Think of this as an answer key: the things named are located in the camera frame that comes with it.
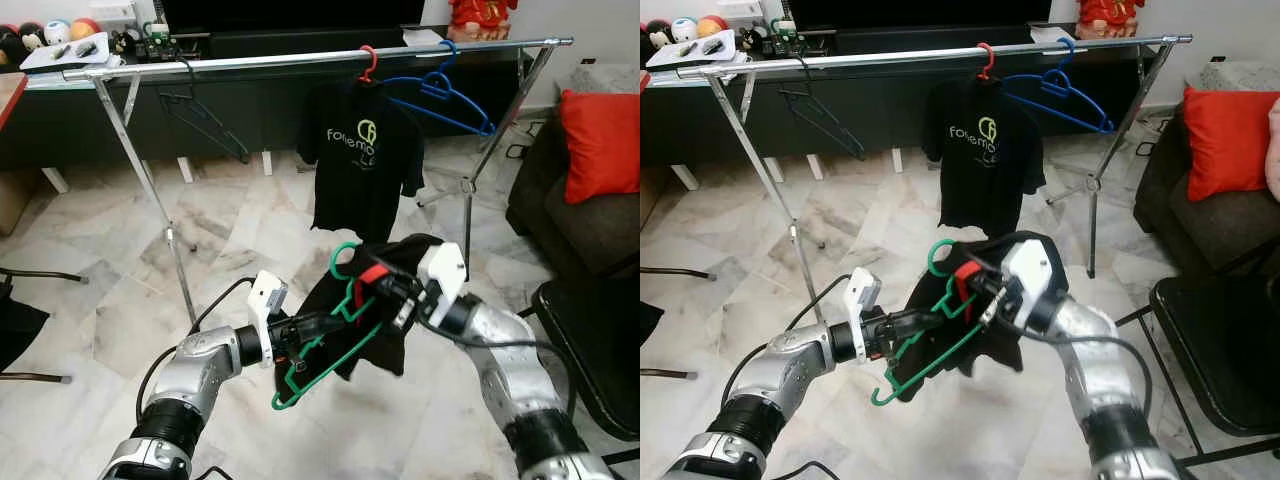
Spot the green plastic hanger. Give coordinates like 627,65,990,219
868,240,991,406
270,242,401,411

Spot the black garment red trim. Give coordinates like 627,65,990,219
895,232,1041,401
300,235,446,381

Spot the blue plastic hanger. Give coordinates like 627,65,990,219
380,40,498,138
1003,38,1116,136

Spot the dark brown sofa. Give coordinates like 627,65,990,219
1133,62,1280,279
505,65,641,286

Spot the black folding chair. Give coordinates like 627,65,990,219
1115,235,1280,471
445,280,641,471

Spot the red cushion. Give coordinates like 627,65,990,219
1180,85,1280,203
558,90,641,206

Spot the silver metal clothes rack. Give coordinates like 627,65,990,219
62,36,576,329
677,33,1194,323

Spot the black television console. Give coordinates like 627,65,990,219
0,25,536,171
640,25,1166,171

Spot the light wood cabinet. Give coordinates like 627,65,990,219
0,168,33,238
640,165,669,226

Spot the red figurine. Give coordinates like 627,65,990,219
447,0,519,43
1075,0,1144,41

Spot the black flat television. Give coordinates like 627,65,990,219
790,0,1051,29
160,0,426,33

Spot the grey speckled cushion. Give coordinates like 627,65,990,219
1205,60,1280,96
565,62,641,96

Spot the pink cushion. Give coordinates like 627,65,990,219
1264,95,1280,206

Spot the green and white gadget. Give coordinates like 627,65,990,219
765,20,806,59
138,22,179,61

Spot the white flat tray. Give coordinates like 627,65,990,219
20,32,111,71
645,30,738,69

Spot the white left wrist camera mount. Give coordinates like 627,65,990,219
843,268,883,363
247,270,289,366

